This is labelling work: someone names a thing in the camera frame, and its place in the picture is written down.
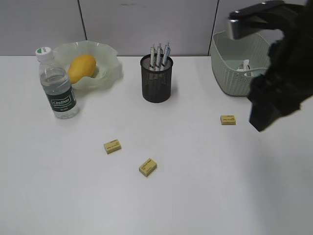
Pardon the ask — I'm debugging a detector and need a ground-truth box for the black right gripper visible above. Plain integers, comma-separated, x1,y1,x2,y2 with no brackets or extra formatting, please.
247,41,313,132

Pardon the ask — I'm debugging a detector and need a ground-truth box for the white waste paper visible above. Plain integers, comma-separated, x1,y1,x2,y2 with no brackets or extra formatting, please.
236,59,250,72

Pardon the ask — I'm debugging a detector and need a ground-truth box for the yellow eraser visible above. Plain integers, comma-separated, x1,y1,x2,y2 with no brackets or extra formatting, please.
103,139,122,154
139,158,157,177
220,115,236,125

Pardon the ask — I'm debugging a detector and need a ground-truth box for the blue grey pen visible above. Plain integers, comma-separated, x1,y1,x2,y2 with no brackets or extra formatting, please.
161,42,171,70

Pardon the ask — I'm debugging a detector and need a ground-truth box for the grey white pen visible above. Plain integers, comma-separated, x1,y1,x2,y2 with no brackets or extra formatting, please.
155,43,162,71

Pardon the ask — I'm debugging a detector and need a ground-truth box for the cream white pen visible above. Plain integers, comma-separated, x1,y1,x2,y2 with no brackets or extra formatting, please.
149,44,155,71

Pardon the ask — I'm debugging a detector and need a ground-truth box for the yellow eraser front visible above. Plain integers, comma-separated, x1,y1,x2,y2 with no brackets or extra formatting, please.
139,158,157,177

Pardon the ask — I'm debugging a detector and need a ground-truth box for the yellow mango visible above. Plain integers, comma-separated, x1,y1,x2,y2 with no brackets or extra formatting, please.
67,54,96,84

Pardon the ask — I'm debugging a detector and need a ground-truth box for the clear water bottle green label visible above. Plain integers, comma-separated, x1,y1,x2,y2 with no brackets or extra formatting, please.
35,47,79,119

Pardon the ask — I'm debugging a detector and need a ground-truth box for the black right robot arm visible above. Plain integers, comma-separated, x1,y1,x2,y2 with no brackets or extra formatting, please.
248,0,313,132

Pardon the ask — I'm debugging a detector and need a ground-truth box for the light green plastic basket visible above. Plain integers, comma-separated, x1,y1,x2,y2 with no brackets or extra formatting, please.
211,31,269,96

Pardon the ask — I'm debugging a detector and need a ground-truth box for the black mesh pen holder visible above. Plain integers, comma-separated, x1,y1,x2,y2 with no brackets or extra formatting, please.
140,54,174,103

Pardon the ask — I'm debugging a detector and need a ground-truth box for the pale green wavy glass plate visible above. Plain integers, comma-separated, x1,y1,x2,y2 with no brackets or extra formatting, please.
53,41,120,90

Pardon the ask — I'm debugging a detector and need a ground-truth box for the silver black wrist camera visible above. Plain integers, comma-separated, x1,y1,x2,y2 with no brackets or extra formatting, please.
226,0,288,40

